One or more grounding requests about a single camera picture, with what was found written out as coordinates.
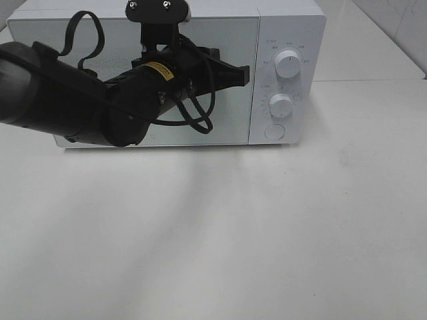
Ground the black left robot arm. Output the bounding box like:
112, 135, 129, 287
1, 39, 250, 147

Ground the white microwave knob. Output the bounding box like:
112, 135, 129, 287
269, 93, 294, 118
274, 49, 302, 79

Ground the white microwave oven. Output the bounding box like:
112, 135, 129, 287
7, 1, 326, 145

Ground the white microwave door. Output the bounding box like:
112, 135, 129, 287
9, 17, 258, 146

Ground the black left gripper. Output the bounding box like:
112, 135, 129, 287
101, 45, 250, 117

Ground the black left camera cable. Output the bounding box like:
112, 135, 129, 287
59, 10, 218, 135

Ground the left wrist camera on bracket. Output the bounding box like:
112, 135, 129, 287
125, 0, 191, 51

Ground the round white door button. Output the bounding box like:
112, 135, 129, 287
264, 124, 286, 140

